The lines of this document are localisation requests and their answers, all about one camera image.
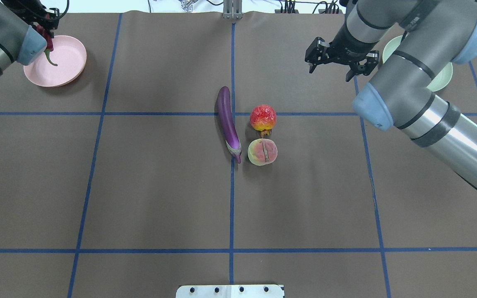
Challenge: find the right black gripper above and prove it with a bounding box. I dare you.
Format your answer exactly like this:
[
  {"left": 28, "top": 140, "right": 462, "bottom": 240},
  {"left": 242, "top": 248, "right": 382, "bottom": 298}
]
[{"left": 304, "top": 36, "right": 379, "bottom": 82}]

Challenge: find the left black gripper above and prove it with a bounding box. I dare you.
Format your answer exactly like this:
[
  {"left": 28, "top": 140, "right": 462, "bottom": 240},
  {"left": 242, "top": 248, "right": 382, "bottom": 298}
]
[{"left": 11, "top": 0, "right": 61, "bottom": 31}]

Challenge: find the red chili pepper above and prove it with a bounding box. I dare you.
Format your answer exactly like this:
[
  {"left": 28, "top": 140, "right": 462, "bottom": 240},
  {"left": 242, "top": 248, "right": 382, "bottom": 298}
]
[{"left": 36, "top": 24, "right": 58, "bottom": 67}]

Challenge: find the red orange pomegranate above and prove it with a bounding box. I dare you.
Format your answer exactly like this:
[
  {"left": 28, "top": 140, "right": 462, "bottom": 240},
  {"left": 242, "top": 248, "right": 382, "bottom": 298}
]
[{"left": 249, "top": 104, "right": 277, "bottom": 138}]

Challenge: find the purple eggplant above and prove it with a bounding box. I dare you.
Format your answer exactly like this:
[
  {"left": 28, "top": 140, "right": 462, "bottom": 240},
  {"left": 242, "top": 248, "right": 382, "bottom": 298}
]
[{"left": 216, "top": 86, "right": 242, "bottom": 164}]

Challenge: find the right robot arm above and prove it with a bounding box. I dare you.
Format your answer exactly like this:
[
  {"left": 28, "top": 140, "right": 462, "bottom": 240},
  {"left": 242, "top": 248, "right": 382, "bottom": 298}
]
[{"left": 304, "top": 0, "right": 477, "bottom": 190}]

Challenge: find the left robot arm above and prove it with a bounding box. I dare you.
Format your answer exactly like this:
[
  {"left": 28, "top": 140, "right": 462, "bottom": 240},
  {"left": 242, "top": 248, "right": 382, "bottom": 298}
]
[{"left": 0, "top": 0, "right": 68, "bottom": 76}]

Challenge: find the pink plate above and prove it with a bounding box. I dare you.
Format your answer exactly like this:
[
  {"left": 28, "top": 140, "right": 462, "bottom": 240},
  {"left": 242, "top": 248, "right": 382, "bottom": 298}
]
[{"left": 23, "top": 35, "right": 87, "bottom": 87}]

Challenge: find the light green plate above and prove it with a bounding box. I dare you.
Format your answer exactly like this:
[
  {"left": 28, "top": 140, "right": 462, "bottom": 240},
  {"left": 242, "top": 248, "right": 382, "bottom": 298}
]
[{"left": 382, "top": 36, "right": 453, "bottom": 92}]

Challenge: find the peach with brown stem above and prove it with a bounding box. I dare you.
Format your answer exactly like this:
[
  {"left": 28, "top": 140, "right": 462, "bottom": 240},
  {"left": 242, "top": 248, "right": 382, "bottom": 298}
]
[{"left": 247, "top": 138, "right": 278, "bottom": 166}]

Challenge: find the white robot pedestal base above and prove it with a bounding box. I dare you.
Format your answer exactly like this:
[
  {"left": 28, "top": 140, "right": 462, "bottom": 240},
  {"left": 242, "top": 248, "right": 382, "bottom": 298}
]
[{"left": 175, "top": 284, "right": 285, "bottom": 298}]

